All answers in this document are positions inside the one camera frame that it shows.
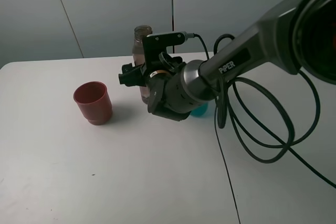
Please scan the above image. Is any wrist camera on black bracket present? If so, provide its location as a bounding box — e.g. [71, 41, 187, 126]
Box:
[142, 32, 187, 71]

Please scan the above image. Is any teal transparent cup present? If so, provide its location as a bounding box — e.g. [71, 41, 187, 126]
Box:
[190, 103, 208, 118]

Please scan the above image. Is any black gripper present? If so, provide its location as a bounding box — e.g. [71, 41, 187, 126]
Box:
[118, 55, 189, 121]

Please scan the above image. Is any clear plastic water bottle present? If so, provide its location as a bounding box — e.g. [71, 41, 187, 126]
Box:
[132, 25, 153, 104]

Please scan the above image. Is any red plastic cup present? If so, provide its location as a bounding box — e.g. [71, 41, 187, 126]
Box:
[73, 81, 113, 125]

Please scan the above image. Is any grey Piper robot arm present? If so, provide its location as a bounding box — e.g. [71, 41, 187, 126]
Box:
[119, 0, 335, 121]

